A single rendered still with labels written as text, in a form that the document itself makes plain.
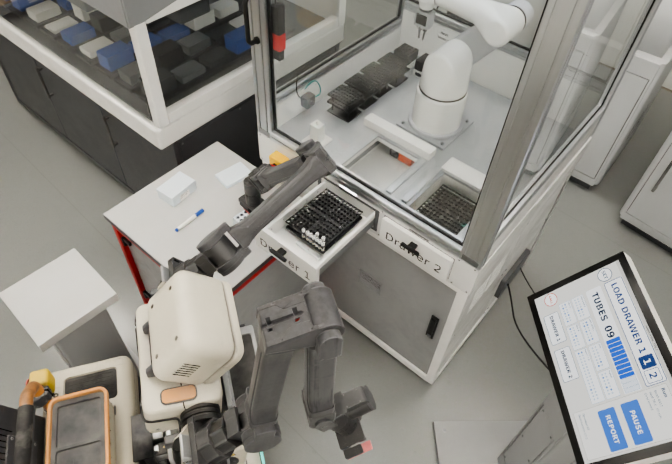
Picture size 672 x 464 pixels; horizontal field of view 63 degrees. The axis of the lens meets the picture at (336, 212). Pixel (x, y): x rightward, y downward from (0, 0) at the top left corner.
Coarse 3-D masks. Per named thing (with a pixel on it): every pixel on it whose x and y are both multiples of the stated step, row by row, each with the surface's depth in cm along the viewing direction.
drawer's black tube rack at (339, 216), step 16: (304, 208) 197; (320, 208) 198; (336, 208) 198; (352, 208) 199; (304, 224) 192; (320, 224) 193; (336, 224) 193; (352, 224) 197; (304, 240) 192; (336, 240) 192
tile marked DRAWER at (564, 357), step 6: (564, 348) 152; (558, 354) 152; (564, 354) 151; (570, 354) 150; (558, 360) 152; (564, 360) 150; (570, 360) 149; (558, 366) 151; (564, 366) 150; (570, 366) 148; (564, 372) 149; (570, 372) 148; (576, 372) 146; (564, 378) 148; (570, 378) 147; (576, 378) 146
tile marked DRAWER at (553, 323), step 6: (546, 318) 160; (552, 318) 159; (558, 318) 157; (546, 324) 159; (552, 324) 158; (558, 324) 156; (552, 330) 157; (558, 330) 156; (552, 336) 156; (558, 336) 155; (564, 336) 153; (552, 342) 155; (558, 342) 154
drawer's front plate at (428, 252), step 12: (384, 228) 195; (396, 228) 190; (384, 240) 199; (396, 240) 194; (408, 240) 189; (420, 240) 186; (420, 252) 189; (432, 252) 184; (420, 264) 193; (432, 264) 188; (444, 264) 183; (444, 276) 187
